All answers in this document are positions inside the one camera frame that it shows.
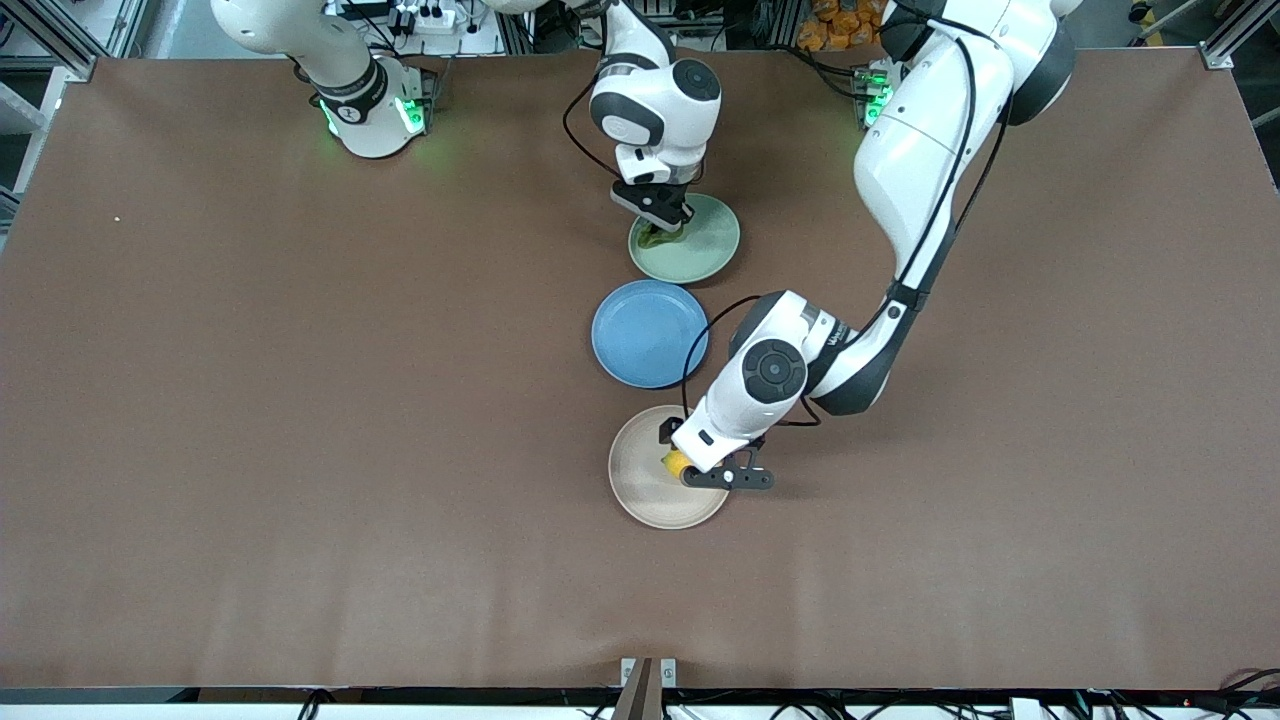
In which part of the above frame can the pale green plate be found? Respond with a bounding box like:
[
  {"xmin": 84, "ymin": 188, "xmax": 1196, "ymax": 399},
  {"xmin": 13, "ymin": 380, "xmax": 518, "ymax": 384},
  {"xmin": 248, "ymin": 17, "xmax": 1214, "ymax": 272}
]
[{"xmin": 628, "ymin": 193, "xmax": 742, "ymax": 285}]

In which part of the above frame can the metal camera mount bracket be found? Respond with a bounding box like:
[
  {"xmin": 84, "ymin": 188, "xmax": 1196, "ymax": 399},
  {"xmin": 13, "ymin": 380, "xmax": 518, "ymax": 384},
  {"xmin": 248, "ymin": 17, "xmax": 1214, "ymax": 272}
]
[{"xmin": 620, "ymin": 657, "xmax": 678, "ymax": 720}]

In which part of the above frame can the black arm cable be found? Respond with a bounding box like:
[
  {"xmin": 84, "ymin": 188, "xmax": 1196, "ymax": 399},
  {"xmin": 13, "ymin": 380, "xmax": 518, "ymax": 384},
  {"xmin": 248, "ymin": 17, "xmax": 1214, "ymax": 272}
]
[
  {"xmin": 562, "ymin": 78, "xmax": 627, "ymax": 183},
  {"xmin": 682, "ymin": 0, "xmax": 1013, "ymax": 423}
]

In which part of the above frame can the blue plate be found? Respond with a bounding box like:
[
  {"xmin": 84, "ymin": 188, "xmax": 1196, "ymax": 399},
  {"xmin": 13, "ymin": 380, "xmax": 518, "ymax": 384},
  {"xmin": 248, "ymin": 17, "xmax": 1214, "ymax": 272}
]
[{"xmin": 591, "ymin": 279, "xmax": 710, "ymax": 390}]

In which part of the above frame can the white power strip with plugs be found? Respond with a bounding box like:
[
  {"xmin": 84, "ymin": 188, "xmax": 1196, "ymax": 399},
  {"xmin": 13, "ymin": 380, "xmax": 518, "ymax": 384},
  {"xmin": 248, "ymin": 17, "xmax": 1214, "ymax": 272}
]
[{"xmin": 395, "ymin": 0, "xmax": 458, "ymax": 32}]

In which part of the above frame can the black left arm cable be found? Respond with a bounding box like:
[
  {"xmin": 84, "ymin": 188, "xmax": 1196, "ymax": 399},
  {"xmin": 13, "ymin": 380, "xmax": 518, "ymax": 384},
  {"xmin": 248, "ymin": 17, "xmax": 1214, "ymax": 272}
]
[{"xmin": 682, "ymin": 0, "xmax": 1013, "ymax": 423}]

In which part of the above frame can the beige plate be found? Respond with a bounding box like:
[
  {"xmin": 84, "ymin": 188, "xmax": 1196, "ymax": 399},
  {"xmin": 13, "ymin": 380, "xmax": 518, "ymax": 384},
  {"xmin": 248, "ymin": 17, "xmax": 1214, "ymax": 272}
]
[{"xmin": 608, "ymin": 405, "xmax": 734, "ymax": 530}]

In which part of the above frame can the aluminium frame profile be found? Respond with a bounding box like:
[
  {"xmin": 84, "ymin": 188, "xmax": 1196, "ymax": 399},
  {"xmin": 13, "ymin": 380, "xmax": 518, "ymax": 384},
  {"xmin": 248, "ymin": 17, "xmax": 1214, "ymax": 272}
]
[
  {"xmin": 0, "ymin": 0, "xmax": 98, "ymax": 83},
  {"xmin": 1195, "ymin": 0, "xmax": 1280, "ymax": 71}
]

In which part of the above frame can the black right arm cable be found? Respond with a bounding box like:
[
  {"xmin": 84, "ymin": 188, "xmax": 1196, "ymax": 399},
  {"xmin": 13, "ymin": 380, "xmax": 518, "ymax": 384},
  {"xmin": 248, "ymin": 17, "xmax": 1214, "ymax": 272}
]
[{"xmin": 562, "ymin": 78, "xmax": 627, "ymax": 183}]

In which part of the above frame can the bag of oranges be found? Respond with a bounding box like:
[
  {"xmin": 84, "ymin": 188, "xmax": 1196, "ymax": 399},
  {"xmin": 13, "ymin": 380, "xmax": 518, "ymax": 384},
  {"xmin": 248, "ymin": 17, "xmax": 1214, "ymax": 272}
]
[{"xmin": 797, "ymin": 0, "xmax": 893, "ymax": 53}]

